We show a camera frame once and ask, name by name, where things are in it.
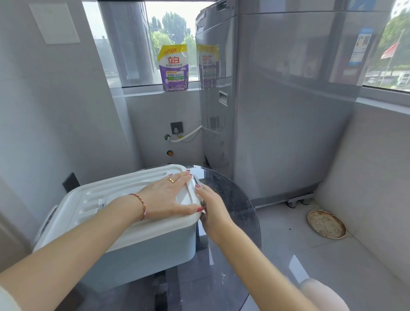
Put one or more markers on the person's right hand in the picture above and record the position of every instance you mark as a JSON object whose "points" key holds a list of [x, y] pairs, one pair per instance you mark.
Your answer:
{"points": [[217, 211]]}

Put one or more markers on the person's left hand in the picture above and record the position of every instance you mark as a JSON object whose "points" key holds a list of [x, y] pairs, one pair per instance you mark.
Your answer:
{"points": [[163, 198]]}

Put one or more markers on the person's right thumb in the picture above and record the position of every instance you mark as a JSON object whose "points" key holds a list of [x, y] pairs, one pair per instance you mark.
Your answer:
{"points": [[204, 217]]}

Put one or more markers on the person's left middle finger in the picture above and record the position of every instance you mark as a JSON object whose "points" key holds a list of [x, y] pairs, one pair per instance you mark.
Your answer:
{"points": [[183, 183]]}

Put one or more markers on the person's left little finger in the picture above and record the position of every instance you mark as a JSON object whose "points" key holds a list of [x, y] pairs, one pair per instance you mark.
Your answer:
{"points": [[163, 178]]}

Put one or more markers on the person's left thumb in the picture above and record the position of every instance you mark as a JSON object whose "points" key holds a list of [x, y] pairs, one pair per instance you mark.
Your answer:
{"points": [[190, 211]]}

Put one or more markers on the white box latch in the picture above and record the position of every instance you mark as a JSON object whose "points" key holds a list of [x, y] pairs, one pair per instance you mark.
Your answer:
{"points": [[197, 195], [44, 224]]}

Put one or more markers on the white storage box lid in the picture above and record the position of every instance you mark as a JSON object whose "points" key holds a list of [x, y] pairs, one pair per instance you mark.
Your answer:
{"points": [[121, 187]]}

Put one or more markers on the person's right forearm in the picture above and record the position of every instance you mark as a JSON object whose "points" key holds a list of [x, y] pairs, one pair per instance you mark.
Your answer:
{"points": [[256, 272]]}

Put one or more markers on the person's left forearm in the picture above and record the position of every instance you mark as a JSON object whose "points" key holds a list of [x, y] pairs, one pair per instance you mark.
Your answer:
{"points": [[80, 243]]}

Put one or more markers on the orange pipe cap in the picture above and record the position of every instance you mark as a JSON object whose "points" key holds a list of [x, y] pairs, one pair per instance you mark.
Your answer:
{"points": [[169, 153]]}

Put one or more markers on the round glass table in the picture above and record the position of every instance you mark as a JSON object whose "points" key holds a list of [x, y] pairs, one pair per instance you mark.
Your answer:
{"points": [[232, 198]]}

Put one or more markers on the green water tap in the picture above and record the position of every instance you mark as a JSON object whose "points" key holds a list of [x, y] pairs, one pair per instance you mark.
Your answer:
{"points": [[167, 137]]}

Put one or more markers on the pale blue storage box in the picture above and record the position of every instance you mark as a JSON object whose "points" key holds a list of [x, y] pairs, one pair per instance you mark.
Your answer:
{"points": [[144, 259]]}

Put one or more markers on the wheeled washing machine stand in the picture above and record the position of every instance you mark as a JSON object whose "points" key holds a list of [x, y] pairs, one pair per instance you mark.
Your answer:
{"points": [[299, 200]]}

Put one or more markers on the purple yellow detergent pouch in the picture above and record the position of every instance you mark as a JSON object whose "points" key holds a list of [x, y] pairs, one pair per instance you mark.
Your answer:
{"points": [[173, 70]]}

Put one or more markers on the round brown floor drain cover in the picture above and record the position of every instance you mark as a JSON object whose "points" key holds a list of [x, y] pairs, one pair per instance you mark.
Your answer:
{"points": [[326, 224]]}

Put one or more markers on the grey washing machine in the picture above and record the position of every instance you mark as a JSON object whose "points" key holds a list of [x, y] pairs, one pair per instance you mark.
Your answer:
{"points": [[288, 112]]}

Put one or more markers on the glass window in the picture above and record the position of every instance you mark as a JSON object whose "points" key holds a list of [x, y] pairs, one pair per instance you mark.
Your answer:
{"points": [[128, 45], [392, 48]]}

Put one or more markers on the person's leg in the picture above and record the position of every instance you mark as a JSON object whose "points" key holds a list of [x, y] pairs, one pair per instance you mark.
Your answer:
{"points": [[320, 296]]}

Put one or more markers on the white sleeve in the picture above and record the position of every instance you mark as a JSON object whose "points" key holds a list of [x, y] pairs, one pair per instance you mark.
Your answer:
{"points": [[8, 301]]}

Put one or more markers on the blue white appliance sticker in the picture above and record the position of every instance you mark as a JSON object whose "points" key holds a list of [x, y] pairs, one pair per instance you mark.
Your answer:
{"points": [[361, 46]]}

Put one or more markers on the red flag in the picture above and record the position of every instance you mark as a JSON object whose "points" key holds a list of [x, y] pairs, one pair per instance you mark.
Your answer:
{"points": [[390, 51]]}

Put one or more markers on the grey wall socket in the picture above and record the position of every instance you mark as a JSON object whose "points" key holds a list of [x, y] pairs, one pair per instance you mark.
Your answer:
{"points": [[176, 127]]}

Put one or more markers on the black wall box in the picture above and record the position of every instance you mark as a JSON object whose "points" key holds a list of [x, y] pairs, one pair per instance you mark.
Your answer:
{"points": [[71, 182]]}

